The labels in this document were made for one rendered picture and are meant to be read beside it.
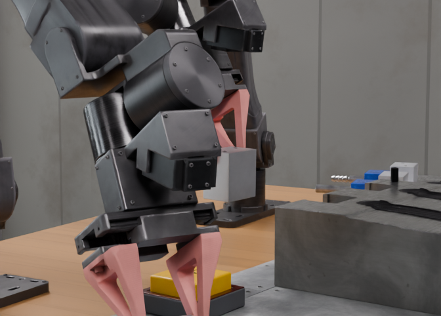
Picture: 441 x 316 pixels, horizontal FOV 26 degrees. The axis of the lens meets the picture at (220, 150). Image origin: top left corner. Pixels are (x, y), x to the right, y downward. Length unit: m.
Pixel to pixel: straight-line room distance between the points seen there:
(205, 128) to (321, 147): 2.75
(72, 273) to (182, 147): 0.49
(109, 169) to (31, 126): 3.46
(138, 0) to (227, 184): 0.22
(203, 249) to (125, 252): 0.07
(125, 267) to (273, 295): 0.34
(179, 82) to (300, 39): 2.76
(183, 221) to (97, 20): 0.18
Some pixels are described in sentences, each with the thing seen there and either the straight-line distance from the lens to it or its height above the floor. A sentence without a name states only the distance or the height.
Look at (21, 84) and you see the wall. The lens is 4.23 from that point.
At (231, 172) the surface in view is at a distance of 1.03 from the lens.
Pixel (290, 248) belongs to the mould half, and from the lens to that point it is 1.05.
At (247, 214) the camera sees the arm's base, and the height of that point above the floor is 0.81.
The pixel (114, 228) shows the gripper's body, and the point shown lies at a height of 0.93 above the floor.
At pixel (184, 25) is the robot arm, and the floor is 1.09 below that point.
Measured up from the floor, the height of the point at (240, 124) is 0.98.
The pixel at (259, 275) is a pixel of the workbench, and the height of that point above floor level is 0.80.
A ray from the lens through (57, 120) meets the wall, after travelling 4.11.
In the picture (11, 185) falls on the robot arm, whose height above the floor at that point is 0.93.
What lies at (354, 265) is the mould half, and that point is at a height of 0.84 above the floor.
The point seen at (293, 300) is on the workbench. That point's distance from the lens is 1.02.
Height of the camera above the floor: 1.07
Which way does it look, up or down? 7 degrees down
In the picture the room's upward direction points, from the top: straight up
